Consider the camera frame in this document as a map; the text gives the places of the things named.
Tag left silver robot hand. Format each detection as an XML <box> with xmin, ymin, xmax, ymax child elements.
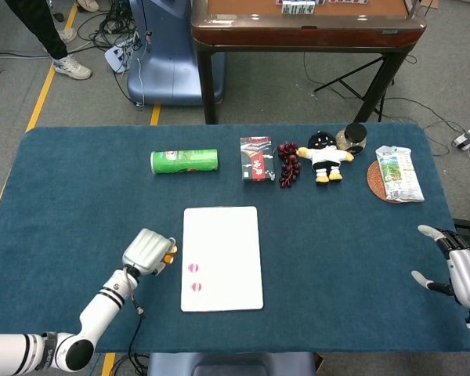
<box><xmin>121</xmin><ymin>228</ymin><xmax>178</xmax><ymax>277</ymax></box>

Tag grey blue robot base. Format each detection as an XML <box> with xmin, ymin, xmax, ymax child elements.
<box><xmin>146</xmin><ymin>351</ymin><xmax>318</xmax><ymax>376</ymax></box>

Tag white rectangular board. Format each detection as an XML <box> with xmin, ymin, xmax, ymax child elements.
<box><xmin>182</xmin><ymin>206</ymin><xmax>265</xmax><ymax>313</ymax></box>

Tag green chips can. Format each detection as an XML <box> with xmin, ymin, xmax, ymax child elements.
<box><xmin>150</xmin><ymin>147</ymin><xmax>221</xmax><ymax>176</ymax></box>

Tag white green snack bag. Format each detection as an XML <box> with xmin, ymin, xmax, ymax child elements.
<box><xmin>374</xmin><ymin>145</ymin><xmax>425</xmax><ymax>204</ymax></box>

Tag brown woven coaster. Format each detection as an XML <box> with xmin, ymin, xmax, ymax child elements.
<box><xmin>366</xmin><ymin>159</ymin><xmax>404</xmax><ymax>204</ymax></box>

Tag blue felt table cloth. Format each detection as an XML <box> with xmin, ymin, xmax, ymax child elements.
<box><xmin>0</xmin><ymin>123</ymin><xmax>470</xmax><ymax>353</ymax></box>

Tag dark printed card box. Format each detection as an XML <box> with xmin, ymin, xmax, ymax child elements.
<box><xmin>239</xmin><ymin>136</ymin><xmax>277</xmax><ymax>184</ymax></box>

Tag dark red grape bunch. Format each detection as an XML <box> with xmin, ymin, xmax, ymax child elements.
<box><xmin>277</xmin><ymin>141</ymin><xmax>302</xmax><ymax>190</ymax></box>

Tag glass jar black lid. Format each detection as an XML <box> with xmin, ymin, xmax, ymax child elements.
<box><xmin>335</xmin><ymin>122</ymin><xmax>368</xmax><ymax>157</ymax></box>

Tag black white plush doll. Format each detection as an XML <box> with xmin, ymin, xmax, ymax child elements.
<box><xmin>296</xmin><ymin>131</ymin><xmax>355</xmax><ymax>184</ymax></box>

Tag blue machine stand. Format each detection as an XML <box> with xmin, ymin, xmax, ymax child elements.
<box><xmin>126</xmin><ymin>0</ymin><xmax>226</xmax><ymax>107</ymax></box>

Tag white floor socket box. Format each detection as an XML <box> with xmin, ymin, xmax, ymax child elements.
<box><xmin>103</xmin><ymin>37</ymin><xmax>142</xmax><ymax>74</ymax></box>

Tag standing person black trousers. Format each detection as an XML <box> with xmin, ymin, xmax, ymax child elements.
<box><xmin>3</xmin><ymin>0</ymin><xmax>93</xmax><ymax>81</ymax></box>

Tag brown mahjong table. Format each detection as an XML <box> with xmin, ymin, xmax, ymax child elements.
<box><xmin>190</xmin><ymin>0</ymin><xmax>428</xmax><ymax>125</ymax></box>

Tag mahjong tile row dark print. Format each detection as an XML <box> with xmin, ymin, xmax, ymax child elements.
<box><xmin>280</xmin><ymin>1</ymin><xmax>316</xmax><ymax>16</ymax></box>

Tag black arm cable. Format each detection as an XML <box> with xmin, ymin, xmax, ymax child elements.
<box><xmin>113</xmin><ymin>269</ymin><xmax>146</xmax><ymax>376</ymax></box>

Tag hanging black cord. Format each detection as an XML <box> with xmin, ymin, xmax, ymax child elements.
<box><xmin>139</xmin><ymin>0</ymin><xmax>154</xmax><ymax>46</ymax></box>

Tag black floor cable bundle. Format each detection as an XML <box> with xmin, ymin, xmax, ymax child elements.
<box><xmin>86</xmin><ymin>0</ymin><xmax>144</xmax><ymax>54</ymax></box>

